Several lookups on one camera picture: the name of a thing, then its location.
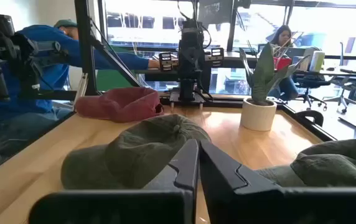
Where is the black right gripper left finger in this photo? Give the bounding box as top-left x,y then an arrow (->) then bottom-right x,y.
27,139 -> 200,224

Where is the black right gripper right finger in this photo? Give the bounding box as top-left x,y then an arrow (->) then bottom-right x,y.
199,139 -> 356,224

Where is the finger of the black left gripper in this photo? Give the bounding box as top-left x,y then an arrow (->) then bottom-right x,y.
210,47 -> 225,68
158,52 -> 173,72

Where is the dark green baseball cap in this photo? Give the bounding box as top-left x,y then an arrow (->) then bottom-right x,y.
60,113 -> 212,190
254,139 -> 356,188

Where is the faded red baseball cap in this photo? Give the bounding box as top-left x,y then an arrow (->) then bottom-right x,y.
74,86 -> 165,123

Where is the black office desk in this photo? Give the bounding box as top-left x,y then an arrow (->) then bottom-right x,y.
134,51 -> 260,94

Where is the black computer monitor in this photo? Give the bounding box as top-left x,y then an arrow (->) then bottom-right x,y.
197,0 -> 234,25

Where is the black diagonal support bar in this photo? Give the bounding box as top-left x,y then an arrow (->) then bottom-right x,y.
89,32 -> 142,88

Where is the green snake plant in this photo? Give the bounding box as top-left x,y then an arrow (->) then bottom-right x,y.
239,42 -> 311,105

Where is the red bag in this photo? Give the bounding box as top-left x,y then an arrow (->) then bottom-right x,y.
273,57 -> 293,71

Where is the person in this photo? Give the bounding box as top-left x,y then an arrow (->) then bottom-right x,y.
0,19 -> 161,156
266,24 -> 300,101

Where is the white plant pot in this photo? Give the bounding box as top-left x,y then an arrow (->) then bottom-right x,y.
240,98 -> 278,132

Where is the black office chair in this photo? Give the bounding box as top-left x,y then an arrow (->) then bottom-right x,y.
292,73 -> 332,111
322,42 -> 356,114

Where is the white green cylindrical container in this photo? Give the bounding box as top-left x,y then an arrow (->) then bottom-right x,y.
309,50 -> 326,73

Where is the black vertical frame post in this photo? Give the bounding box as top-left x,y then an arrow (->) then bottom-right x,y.
73,0 -> 100,96

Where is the black aluminium table frame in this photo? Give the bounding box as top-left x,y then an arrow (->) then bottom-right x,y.
158,93 -> 338,142

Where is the black curved handle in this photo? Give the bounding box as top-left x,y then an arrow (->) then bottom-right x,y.
295,109 -> 325,127

